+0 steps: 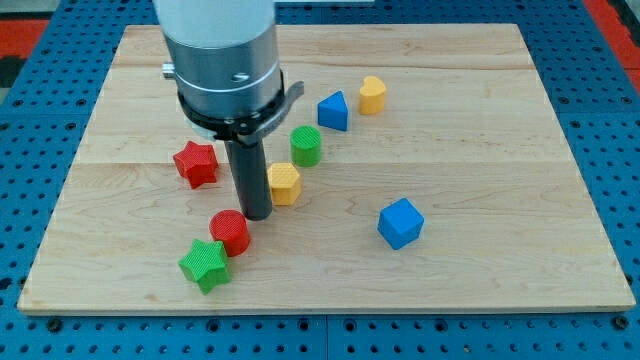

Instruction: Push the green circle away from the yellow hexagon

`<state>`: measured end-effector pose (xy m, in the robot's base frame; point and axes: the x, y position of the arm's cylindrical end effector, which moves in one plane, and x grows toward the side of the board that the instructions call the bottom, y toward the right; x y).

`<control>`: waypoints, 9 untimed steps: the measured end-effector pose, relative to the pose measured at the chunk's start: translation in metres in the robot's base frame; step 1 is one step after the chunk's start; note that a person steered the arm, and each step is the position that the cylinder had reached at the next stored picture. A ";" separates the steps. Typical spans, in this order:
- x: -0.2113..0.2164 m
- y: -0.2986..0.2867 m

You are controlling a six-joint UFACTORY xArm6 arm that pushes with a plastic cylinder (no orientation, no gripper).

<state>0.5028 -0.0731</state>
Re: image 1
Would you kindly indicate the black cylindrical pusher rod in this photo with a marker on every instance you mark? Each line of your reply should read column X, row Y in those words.
column 249, row 171

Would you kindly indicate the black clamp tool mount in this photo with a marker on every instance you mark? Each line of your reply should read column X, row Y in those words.
column 248, row 129

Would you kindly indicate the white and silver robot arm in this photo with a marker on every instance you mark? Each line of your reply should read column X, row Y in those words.
column 230, row 86

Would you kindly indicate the yellow hexagon block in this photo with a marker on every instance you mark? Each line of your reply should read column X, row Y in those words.
column 285, row 183

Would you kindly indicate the red star block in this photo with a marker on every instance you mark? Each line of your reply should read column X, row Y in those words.
column 197, row 164

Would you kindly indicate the green cylinder block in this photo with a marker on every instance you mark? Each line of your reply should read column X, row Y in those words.
column 305, row 143

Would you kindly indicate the red cylinder block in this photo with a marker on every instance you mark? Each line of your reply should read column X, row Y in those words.
column 230, row 227

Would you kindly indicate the blue triangle block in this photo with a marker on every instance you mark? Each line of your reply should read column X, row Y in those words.
column 333, row 112

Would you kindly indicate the green star block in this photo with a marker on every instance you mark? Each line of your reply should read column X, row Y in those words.
column 206, row 264

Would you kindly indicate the yellow heart block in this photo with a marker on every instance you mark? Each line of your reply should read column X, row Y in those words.
column 372, row 96

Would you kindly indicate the blue cube block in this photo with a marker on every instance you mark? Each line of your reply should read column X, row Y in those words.
column 400, row 223

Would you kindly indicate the wooden board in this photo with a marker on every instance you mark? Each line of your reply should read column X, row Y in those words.
column 467, row 134

